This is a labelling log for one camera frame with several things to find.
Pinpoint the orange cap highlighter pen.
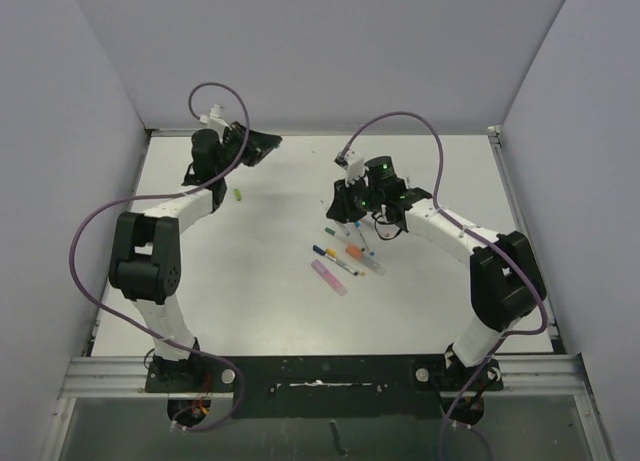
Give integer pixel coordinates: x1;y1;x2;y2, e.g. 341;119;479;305
345;244;386;276

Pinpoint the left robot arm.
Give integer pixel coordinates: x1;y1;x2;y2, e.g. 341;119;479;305
109;122;282;392

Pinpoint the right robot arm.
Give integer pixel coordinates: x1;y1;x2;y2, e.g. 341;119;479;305
326;151;547;390

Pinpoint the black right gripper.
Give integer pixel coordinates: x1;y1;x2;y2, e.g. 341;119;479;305
328;174;384;224

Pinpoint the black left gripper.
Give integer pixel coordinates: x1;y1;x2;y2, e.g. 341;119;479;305
216;122;283;179

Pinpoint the pink highlighter pen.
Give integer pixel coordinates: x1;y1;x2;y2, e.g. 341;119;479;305
311;260;347;296

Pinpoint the yellow marker pen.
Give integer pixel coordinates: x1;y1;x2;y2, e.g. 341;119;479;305
325;248;365;276

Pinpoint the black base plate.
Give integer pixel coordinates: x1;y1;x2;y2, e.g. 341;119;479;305
144;354;504;427

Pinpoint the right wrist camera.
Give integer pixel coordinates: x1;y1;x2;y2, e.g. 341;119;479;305
334;150;366;186

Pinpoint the navy blue marker pen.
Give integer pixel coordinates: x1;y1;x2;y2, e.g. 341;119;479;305
312;245;361;276

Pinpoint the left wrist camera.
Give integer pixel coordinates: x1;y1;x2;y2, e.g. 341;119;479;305
199;104;229;130

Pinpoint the aluminium frame rail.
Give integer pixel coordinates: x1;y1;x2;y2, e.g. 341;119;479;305
58;353;589;400

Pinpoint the sky blue marker pen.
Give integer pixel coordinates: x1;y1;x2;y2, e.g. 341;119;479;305
354;221;375;256

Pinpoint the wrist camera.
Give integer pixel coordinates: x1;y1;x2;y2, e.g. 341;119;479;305
334;150;366;186
199;104;229;130

